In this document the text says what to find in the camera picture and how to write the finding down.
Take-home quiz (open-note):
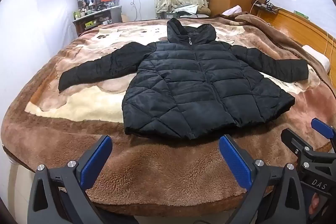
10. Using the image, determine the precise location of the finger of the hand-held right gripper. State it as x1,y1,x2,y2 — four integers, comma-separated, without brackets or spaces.
310,118,336,153
281,128,319,161

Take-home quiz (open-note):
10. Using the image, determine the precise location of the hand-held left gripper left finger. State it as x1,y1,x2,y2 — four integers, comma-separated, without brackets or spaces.
28,135,113,224

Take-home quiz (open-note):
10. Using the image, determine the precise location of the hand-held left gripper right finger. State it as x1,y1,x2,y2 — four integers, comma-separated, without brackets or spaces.
219,134,307,224

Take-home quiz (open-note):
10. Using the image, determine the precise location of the black puffer jacket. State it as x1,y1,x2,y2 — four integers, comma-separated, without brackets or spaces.
58,18,309,140

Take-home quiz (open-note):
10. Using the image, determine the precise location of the person's right hand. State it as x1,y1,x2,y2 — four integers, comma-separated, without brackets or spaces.
308,191,324,216

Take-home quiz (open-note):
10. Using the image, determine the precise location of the brown printed fleece blanket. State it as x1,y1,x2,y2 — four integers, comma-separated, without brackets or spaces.
1,11,336,216

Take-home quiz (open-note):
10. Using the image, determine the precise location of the white pillow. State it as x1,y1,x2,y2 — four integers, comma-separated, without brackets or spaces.
302,45,331,72

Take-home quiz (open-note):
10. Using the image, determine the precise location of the wooden headboard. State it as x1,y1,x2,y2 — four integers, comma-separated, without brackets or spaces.
252,1,336,56

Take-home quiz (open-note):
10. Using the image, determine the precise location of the cluttered desk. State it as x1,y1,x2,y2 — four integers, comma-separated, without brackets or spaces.
73,5,123,37

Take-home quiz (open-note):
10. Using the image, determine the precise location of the white folded cloth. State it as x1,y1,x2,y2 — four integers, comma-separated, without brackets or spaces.
223,5,243,15

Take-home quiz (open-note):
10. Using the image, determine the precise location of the wire basket with chargers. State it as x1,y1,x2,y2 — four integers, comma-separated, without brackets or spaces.
253,0,277,14

